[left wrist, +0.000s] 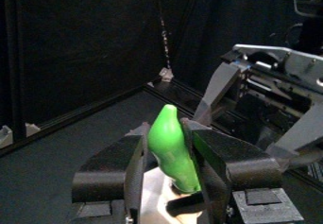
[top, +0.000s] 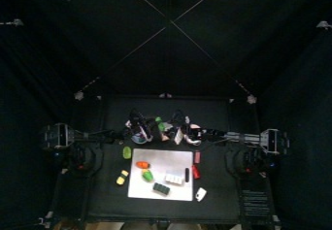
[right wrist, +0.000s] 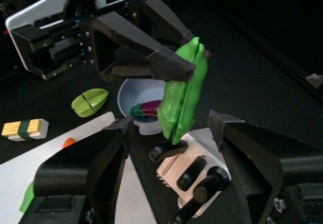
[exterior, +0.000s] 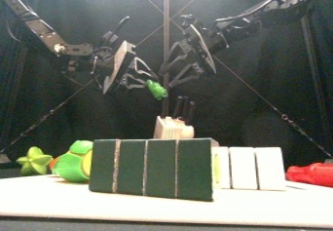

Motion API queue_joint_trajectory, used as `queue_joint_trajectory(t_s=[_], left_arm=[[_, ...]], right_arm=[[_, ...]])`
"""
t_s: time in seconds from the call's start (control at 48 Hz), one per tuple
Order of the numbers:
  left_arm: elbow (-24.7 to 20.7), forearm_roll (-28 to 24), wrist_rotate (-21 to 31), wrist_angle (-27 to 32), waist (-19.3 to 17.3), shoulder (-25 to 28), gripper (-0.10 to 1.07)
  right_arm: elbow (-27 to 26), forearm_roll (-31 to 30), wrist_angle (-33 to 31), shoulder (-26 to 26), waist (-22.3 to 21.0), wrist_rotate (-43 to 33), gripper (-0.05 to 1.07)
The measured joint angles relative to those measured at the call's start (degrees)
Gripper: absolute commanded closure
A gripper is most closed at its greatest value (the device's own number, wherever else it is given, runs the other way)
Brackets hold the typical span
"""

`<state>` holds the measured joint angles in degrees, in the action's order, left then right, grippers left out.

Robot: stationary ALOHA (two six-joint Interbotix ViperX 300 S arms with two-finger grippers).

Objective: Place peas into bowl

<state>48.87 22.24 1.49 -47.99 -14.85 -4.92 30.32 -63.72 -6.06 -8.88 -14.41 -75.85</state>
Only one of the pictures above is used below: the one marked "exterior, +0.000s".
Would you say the white sliced toy block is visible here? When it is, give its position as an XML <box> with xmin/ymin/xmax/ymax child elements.
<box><xmin>211</xmin><ymin>145</ymin><xmax>288</xmax><ymax>192</ymax></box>

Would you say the red toy food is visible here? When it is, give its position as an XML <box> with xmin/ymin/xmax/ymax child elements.
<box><xmin>285</xmin><ymin>162</ymin><xmax>333</xmax><ymax>188</ymax></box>

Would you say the green toy avocado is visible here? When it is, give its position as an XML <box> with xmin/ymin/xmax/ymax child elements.
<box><xmin>48</xmin><ymin>139</ymin><xmax>95</xmax><ymax>183</ymax></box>

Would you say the green toy pea pod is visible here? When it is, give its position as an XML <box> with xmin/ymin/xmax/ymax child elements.
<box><xmin>145</xmin><ymin>79</ymin><xmax>169</xmax><ymax>100</ymax></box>

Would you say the green toy star fruit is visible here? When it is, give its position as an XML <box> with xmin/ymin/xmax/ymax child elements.
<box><xmin>16</xmin><ymin>145</ymin><xmax>55</xmax><ymax>177</ymax></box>

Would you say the vertical metal frame pole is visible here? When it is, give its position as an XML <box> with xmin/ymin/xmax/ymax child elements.
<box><xmin>163</xmin><ymin>0</ymin><xmax>172</xmax><ymax>118</ymax></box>

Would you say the black toy knife handle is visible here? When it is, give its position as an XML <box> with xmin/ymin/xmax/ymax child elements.
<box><xmin>161</xmin><ymin>96</ymin><xmax>172</xmax><ymax>118</ymax></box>
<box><xmin>172</xmin><ymin>95</ymin><xmax>187</xmax><ymax>120</ymax></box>
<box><xmin>184</xmin><ymin>100</ymin><xmax>196</xmax><ymax>126</ymax></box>

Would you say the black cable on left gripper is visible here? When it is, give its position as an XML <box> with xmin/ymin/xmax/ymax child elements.
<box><xmin>111</xmin><ymin>15</ymin><xmax>132</xmax><ymax>36</ymax></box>

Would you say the dark green sliced toy block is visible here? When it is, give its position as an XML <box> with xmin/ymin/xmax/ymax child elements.
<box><xmin>87</xmin><ymin>137</ymin><xmax>220</xmax><ymax>203</ymax></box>

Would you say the white cutting board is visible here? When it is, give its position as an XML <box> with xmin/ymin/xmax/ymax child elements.
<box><xmin>0</xmin><ymin>173</ymin><xmax>333</xmax><ymax>230</ymax></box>

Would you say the beige toy knife block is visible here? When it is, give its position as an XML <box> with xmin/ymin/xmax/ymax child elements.
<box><xmin>152</xmin><ymin>115</ymin><xmax>196</xmax><ymax>140</ymax></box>

